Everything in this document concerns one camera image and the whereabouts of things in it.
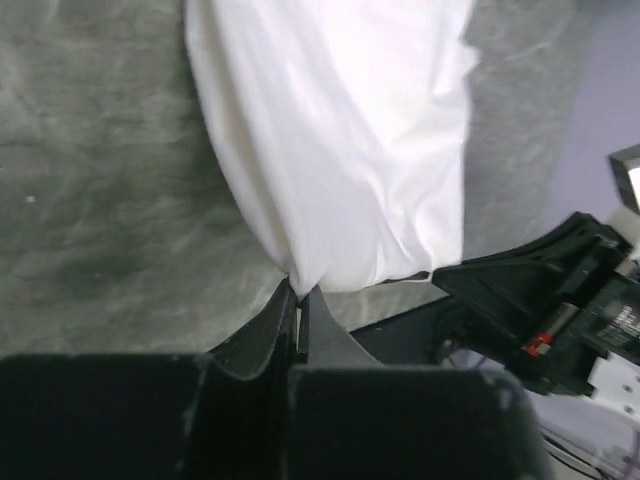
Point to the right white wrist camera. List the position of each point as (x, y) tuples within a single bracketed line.
[(624, 165)]

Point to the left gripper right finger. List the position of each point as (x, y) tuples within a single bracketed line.
[(373, 404)]

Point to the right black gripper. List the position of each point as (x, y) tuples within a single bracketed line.
[(542, 293)]

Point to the white printed t shirt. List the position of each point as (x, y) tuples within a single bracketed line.
[(340, 128)]

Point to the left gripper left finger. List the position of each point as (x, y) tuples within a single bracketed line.
[(212, 415)]

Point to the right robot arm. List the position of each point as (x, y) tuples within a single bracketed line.
[(615, 377)]

